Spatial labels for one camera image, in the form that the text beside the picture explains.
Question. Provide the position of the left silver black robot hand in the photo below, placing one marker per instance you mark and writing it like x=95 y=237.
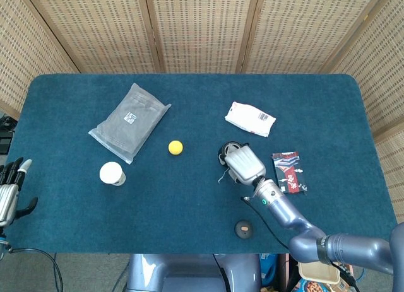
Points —
x=7 y=200

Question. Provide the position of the grey package in plastic bag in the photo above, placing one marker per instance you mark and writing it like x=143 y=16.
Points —
x=129 y=125

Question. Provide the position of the blue table cloth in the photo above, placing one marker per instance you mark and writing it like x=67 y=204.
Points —
x=189 y=96

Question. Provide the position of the yellow ball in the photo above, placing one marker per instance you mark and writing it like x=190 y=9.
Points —
x=175 y=147

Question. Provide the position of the beige takeaway box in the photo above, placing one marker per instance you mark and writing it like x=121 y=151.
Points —
x=318 y=273

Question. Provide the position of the small black round lid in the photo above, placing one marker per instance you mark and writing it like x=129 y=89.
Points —
x=243 y=229

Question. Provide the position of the black equipment beside table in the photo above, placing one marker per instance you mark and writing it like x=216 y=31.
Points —
x=6 y=137

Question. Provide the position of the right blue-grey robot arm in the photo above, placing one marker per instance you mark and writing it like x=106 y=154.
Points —
x=284 y=210

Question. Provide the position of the colourful snack box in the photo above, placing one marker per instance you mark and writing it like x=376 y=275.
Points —
x=315 y=287

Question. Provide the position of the blue bag under table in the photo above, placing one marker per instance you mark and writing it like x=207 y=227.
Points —
x=268 y=266

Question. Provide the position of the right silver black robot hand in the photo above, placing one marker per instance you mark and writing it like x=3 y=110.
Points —
x=244 y=164

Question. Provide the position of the woven wooden folding screen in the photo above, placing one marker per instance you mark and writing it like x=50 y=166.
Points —
x=202 y=27

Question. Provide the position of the blue-grey robot torso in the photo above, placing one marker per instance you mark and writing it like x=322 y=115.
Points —
x=189 y=273

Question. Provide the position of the white floral paper cup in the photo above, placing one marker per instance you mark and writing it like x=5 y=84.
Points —
x=110 y=172

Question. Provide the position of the white tissue pack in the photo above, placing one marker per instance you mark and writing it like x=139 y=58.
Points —
x=249 y=118

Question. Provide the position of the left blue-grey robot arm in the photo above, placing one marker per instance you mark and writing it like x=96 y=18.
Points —
x=2 y=241

